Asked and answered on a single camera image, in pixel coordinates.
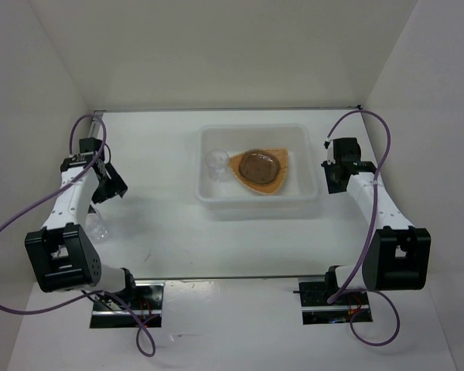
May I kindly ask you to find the orange woven triangular plate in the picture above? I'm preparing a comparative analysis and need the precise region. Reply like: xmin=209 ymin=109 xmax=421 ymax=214
xmin=229 ymin=148 xmax=288 ymax=196

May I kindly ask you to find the clear glass dish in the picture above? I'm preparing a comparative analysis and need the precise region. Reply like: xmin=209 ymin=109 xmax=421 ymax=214
xmin=238 ymin=149 xmax=281 ymax=185

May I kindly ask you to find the clear plastic cup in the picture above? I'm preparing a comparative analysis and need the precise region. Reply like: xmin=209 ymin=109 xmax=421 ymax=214
xmin=205 ymin=149 xmax=229 ymax=182
xmin=85 ymin=206 xmax=108 ymax=241

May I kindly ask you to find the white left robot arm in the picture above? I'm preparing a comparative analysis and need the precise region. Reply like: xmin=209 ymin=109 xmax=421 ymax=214
xmin=25 ymin=138 xmax=138 ymax=309

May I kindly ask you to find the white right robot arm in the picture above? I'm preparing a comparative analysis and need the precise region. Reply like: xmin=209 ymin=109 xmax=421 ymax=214
xmin=322 ymin=138 xmax=432 ymax=304

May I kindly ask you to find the translucent white plastic bin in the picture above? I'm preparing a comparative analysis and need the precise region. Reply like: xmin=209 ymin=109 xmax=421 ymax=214
xmin=195 ymin=124 xmax=318 ymax=212

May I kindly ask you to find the clear plastic cup front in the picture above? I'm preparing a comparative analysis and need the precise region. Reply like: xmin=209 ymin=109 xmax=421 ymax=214
xmin=85 ymin=206 xmax=108 ymax=241

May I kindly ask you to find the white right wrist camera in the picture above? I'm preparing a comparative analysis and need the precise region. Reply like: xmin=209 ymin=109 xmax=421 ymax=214
xmin=323 ymin=138 xmax=336 ymax=165

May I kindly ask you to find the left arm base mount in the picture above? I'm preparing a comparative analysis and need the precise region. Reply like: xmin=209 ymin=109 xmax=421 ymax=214
xmin=90 ymin=280 xmax=165 ymax=329

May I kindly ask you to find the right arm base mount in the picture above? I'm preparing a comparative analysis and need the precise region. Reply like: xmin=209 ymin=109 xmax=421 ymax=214
xmin=293 ymin=276 xmax=373 ymax=325

